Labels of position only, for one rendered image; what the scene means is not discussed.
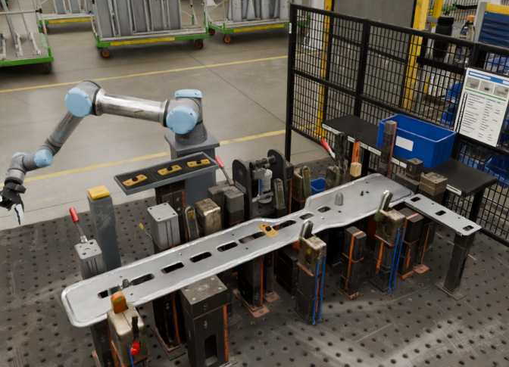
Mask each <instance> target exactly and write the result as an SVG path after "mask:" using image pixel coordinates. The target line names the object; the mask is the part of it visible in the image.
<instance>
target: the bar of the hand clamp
mask: <svg viewBox="0 0 509 367"><path fill-rule="evenodd" d="M334 136H335V162H336V166H337V167H338V168H339V173H340V171H343V172H344V171H345V141H347V140H348V136H347V135H346V134H345V133H344V132H337V133H335V135H334ZM340 164H341V165H342V169H341V170H340Z"/></svg>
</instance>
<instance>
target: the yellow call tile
mask: <svg viewBox="0 0 509 367"><path fill-rule="evenodd" d="M88 193H89V195H90V196H91V198H92V199H96V198H99V197H104V196H106V195H109V194H110V192H109V191H108V190H107V189H106V187H105V186H104V185H101V186H99V187H95V188H90V189H88Z"/></svg>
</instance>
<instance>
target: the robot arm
mask: <svg viewBox="0 0 509 367"><path fill-rule="evenodd" d="M175 99H176V100H175V101H171V100H166V101H165V102H158V101H149V100H145V99H140V98H131V97H127V96H122V95H114V94H109V93H106V92H105V90H104V89H103V88H102V86H101V84H100V83H99V82H97V81H95V80H94V79H85V80H83V81H82V82H80V83H79V84H78V85H77V86H75V87H74V88H72V89H71V90H70V91H69V92H68V93H67V94H66V97H65V105H66V107H67V112H66V113H65V114H64V115H63V117H62V118H61V120H60V121H59V122H58V124H57V125H56V127H55V128H54V129H53V130H52V132H51V133H50V135H49V136H48V138H47V139H46V140H45V141H44V142H43V144H42V145H41V146H39V147H38V148H37V149H36V150H35V151H34V152H33V153H31V154H26V153H24V152H22V153H20V152H17V153H16V154H14V156H13V157H12V159H11V163H10V165H9V167H8V171H7V172H6V173H5V174H7V175H6V177H5V182H4V186H3V189H2V190H1V191H0V207H5V208H6V209H8V211H9V210H11V208H12V206H13V204H16V206H14V220H18V222H19V225H21V224H22V222H23V213H24V204H23V201H22V200H21V196H20V194H21V193H22V194H24V193H25V191H26V188H24V186H22V184H23V182H24V179H25V176H26V174H27V172H29V171H32V170H37V169H40V168H43V167H47V166H49V165H51V164H52V162H53V157H54V156H55V155H56V154H57V153H58V152H59V151H60V149H61V147H62V146H63V144H64V143H65V142H66V140H67V139H68V138H69V137H70V135H71V134H72V132H73V131H74V130H75V128H76V127H77V126H78V125H79V123H80V122H81V121H82V119H83V118H84V117H87V116H88V115H94V116H99V117H100V116H101V115H102V114H111V115H116V116H121V117H129V118H134V119H139V120H147V121H152V122H157V123H160V124H161V125H162V126H163V127H167V128H169V129H171V131H172V132H175V141H176V142H177V143H179V144H181V145H198V144H201V143H203V142H206V141H207V140H208V133H207V130H206V128H205V125H204V123H203V113H202V96H201V92H200V91H198V90H194V89H184V90H179V91H177V92H176V93H175ZM19 193H20V194H19Z"/></svg>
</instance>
